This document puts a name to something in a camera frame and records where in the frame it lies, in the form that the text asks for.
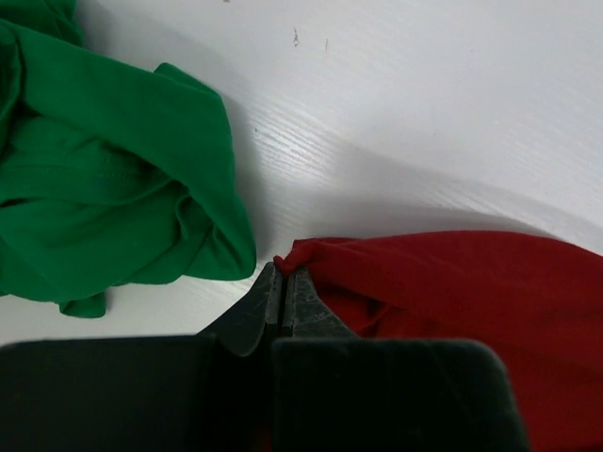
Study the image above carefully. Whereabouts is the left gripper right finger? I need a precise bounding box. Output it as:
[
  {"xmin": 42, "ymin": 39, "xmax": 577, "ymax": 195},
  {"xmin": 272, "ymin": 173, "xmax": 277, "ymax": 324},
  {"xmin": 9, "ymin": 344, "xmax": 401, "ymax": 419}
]
[{"xmin": 271, "ymin": 268, "xmax": 530, "ymax": 451}]

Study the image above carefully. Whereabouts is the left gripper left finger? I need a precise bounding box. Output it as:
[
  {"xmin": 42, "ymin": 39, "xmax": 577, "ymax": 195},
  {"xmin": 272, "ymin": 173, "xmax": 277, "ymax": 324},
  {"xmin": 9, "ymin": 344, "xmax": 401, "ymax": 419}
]
[{"xmin": 1, "ymin": 265, "xmax": 283, "ymax": 451}]

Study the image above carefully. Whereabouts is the red t shirt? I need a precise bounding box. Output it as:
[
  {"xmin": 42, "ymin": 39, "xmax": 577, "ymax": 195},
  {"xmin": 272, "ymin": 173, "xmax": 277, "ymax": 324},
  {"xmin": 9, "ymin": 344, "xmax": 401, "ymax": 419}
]
[{"xmin": 275, "ymin": 231, "xmax": 602, "ymax": 451}]

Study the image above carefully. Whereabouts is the green t shirt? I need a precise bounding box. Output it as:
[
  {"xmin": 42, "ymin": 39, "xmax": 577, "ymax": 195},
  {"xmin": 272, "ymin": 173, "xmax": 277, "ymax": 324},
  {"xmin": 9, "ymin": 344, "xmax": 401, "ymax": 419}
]
[{"xmin": 1, "ymin": 1, "xmax": 256, "ymax": 318}]

